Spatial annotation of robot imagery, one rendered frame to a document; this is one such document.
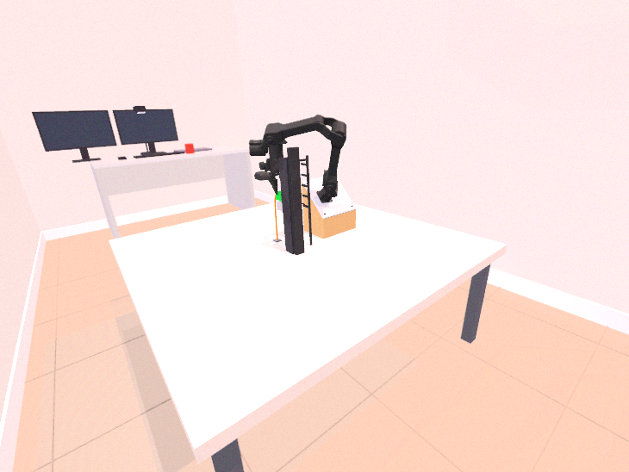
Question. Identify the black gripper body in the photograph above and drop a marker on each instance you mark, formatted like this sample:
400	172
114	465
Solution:
264	175

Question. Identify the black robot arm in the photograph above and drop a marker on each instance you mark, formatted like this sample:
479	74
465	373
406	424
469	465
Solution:
276	133

